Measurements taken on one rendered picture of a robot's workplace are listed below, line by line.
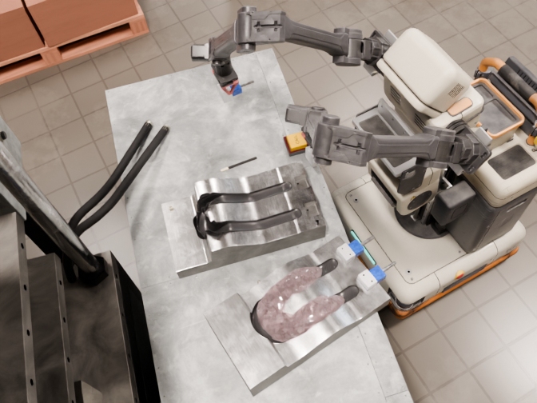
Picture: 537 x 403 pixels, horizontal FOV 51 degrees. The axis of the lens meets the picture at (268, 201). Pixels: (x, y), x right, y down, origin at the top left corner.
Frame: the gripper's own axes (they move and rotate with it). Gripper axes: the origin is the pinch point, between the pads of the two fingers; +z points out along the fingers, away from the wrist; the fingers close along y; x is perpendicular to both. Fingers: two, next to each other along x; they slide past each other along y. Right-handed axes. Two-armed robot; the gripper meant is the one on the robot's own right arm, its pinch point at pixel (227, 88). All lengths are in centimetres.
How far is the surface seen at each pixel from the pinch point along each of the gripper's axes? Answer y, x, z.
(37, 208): 42, -67, -32
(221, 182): 34.6, -16.7, 3.0
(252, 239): 57, -16, 5
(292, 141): 24.7, 14.2, 10.9
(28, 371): 83, -78, -32
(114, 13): -148, -20, 73
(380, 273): 84, 15, 8
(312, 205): 53, 8, 8
